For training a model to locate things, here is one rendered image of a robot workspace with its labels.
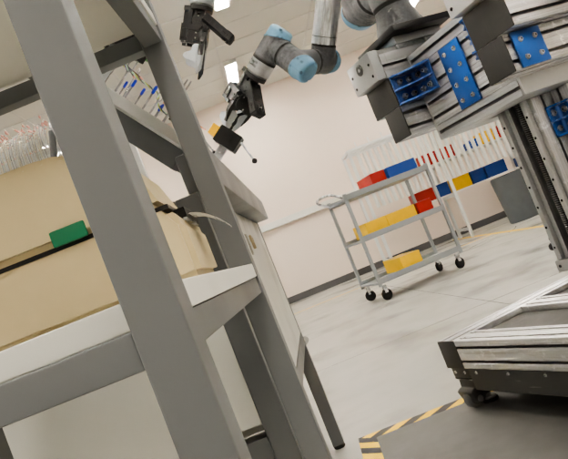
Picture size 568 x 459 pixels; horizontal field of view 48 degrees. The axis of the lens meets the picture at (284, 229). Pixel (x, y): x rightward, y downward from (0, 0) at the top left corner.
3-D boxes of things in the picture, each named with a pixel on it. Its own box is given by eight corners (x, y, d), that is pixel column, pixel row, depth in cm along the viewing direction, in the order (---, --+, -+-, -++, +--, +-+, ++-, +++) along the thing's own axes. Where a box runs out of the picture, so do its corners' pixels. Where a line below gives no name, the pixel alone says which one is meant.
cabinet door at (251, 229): (302, 331, 215) (258, 222, 217) (299, 360, 160) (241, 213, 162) (295, 334, 215) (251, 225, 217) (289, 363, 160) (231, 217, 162)
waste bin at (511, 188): (551, 209, 809) (531, 163, 812) (521, 222, 798) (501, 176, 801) (530, 215, 853) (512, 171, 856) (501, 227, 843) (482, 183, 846)
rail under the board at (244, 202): (268, 219, 221) (261, 200, 221) (220, 182, 103) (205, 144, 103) (253, 224, 221) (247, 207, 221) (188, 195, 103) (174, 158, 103)
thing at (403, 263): (443, 269, 621) (400, 166, 626) (469, 265, 572) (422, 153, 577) (353, 308, 597) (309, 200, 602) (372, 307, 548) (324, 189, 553)
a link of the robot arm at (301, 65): (329, 59, 188) (303, 41, 192) (306, 61, 180) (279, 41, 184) (319, 83, 192) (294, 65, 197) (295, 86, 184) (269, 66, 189)
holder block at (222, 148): (241, 183, 159) (263, 149, 159) (199, 158, 159) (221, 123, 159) (243, 185, 163) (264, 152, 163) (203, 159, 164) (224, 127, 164)
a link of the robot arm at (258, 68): (278, 71, 193) (258, 62, 187) (270, 84, 195) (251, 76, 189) (266, 60, 198) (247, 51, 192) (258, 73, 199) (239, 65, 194)
